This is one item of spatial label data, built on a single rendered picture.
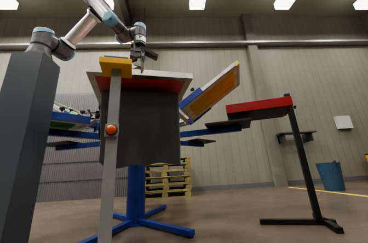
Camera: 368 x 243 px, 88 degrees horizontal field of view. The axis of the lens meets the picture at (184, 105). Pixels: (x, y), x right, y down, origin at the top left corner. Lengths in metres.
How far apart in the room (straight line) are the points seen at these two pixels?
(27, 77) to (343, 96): 7.85
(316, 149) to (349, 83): 2.72
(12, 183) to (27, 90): 0.47
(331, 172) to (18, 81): 4.74
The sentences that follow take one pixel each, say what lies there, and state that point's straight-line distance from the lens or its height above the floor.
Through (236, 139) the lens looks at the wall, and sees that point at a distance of 5.73.
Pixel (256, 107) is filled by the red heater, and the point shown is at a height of 1.04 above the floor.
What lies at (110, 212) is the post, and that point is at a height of 0.37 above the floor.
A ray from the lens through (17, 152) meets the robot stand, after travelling 1.25.
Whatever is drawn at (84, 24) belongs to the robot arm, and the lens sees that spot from 1.62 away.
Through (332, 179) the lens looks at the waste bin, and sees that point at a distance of 4.78.
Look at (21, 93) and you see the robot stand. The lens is 1.35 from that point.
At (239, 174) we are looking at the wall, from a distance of 5.66.
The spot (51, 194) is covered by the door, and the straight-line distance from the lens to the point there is 6.11.
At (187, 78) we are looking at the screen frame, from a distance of 1.14.
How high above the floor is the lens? 0.48
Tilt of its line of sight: 20 degrees up
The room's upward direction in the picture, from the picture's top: 3 degrees counter-clockwise
